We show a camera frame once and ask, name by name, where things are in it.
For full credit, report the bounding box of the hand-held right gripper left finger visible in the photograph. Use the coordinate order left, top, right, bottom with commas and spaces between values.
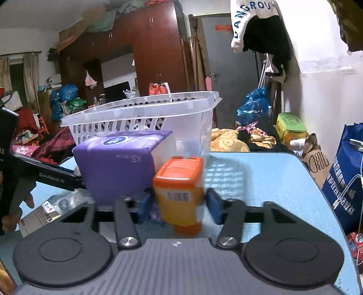
61, 192, 155, 250

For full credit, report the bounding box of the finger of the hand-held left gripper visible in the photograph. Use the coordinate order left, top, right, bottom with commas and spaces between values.
11, 152, 86, 192

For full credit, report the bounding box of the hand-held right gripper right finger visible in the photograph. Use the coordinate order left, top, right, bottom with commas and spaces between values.
206, 188, 302, 250

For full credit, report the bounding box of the orange lidded plastic bottle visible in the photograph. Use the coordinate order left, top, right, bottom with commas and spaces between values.
153, 156, 205, 236

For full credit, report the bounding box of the purple tissue pack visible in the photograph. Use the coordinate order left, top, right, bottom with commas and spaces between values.
73, 130, 178, 205

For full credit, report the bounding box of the clear plastic basket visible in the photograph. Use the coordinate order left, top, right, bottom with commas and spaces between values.
60, 91, 223, 173

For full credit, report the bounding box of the person's left hand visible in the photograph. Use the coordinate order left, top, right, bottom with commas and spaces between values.
1, 182, 37, 233

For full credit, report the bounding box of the red plaid cloth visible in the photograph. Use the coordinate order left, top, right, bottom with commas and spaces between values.
31, 127, 76, 165

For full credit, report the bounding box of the clear plastic wrapped packet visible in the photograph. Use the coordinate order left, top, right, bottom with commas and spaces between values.
42, 188, 95, 219

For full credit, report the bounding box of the printed paper box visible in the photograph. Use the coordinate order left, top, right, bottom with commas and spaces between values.
17, 202, 66, 237

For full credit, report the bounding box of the yellow patterned blanket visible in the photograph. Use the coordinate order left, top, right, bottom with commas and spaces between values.
211, 127, 278, 153

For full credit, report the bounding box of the stack of blue plastic bags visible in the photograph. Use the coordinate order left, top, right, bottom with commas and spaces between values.
50, 84, 79, 123

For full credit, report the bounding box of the patterned window curtain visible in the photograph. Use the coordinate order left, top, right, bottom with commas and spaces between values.
0, 52, 41, 114

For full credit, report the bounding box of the white hanging plastic bag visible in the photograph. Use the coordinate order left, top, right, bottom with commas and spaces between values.
85, 70, 97, 89

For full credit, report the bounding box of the black television screen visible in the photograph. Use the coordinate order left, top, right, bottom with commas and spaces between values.
103, 81, 131, 103

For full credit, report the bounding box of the blue plastic bag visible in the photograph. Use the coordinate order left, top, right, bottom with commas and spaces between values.
236, 87, 273, 127

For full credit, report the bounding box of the brown paper bag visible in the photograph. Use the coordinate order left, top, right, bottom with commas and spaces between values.
300, 133, 331, 188

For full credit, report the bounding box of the green and yellow box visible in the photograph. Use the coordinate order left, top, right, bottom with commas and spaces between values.
276, 113, 308, 146

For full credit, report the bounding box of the orange hanging bag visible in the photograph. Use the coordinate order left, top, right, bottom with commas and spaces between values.
148, 74, 171, 96

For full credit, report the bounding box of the blue printed shopping bag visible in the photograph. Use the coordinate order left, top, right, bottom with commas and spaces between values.
321, 123, 363, 236

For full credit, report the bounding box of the grey door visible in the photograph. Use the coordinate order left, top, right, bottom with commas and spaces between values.
189, 14, 263, 127

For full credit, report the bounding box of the red printed box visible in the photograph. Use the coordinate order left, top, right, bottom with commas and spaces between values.
345, 232, 363, 256

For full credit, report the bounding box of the brown wooden wardrobe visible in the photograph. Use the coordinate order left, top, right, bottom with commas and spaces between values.
56, 0, 191, 106

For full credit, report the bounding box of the green cloth bundle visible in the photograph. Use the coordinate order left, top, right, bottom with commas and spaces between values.
84, 0, 148, 33

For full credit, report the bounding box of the black hanging garment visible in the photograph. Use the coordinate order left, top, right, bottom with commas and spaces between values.
242, 14, 292, 83

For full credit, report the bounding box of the white lettered hoodie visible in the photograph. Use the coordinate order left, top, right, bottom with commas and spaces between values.
230, 0, 278, 53

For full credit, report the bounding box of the white charging cable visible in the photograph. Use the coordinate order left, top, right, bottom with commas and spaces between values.
333, 163, 363, 211

